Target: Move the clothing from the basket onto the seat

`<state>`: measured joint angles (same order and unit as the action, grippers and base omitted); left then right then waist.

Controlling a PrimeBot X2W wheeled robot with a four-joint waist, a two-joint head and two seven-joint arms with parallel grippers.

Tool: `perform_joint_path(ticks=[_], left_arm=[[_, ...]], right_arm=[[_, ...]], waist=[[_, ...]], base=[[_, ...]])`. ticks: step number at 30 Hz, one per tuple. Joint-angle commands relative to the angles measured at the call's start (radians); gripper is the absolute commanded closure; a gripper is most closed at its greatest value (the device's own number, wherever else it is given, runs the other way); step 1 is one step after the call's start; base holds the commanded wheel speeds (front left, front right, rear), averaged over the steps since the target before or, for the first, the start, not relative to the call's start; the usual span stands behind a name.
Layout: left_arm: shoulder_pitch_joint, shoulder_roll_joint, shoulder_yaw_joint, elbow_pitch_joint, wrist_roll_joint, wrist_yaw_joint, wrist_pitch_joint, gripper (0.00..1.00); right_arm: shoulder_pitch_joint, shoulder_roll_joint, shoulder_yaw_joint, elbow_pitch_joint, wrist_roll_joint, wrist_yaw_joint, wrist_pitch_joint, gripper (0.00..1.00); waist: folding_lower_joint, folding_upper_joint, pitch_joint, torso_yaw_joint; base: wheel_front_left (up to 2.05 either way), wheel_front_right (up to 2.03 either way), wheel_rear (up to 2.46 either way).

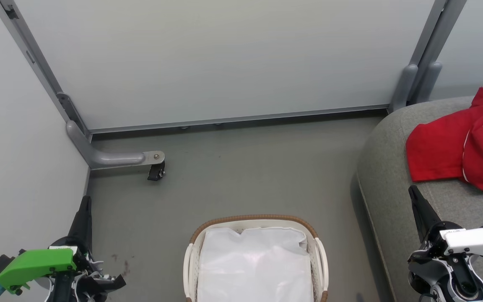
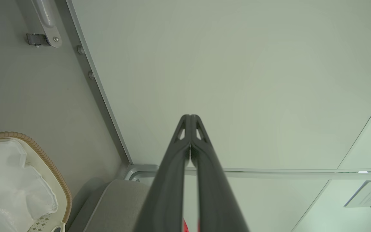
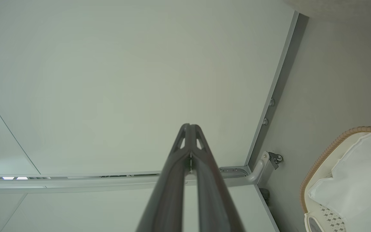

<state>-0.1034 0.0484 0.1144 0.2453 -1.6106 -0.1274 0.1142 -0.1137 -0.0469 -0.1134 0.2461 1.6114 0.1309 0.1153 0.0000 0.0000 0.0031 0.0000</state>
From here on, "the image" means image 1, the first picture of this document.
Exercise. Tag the grey fabric sofa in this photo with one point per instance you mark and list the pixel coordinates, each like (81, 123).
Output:
(388, 184)

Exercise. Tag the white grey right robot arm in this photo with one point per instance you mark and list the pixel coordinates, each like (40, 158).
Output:
(434, 289)

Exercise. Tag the white basket liner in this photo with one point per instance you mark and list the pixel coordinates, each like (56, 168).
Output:
(254, 264)

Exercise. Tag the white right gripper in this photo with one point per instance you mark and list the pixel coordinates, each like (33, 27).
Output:
(476, 243)

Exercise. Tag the black caster wheel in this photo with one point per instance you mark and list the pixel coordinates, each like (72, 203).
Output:
(157, 172)

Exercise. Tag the grey partition foot bracket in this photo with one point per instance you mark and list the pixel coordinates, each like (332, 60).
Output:
(111, 158)

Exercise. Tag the white laundry basket brown rim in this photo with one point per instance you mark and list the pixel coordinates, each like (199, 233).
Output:
(320, 264)

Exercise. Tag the grey double partition post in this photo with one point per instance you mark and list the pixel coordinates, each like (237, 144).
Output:
(428, 50)

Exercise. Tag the grey partition bottom rail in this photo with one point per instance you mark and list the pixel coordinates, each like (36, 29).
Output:
(233, 120)

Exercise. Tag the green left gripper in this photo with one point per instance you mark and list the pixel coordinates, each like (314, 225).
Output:
(36, 264)

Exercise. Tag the grey slanted partition post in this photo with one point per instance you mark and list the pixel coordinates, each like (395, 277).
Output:
(32, 54)

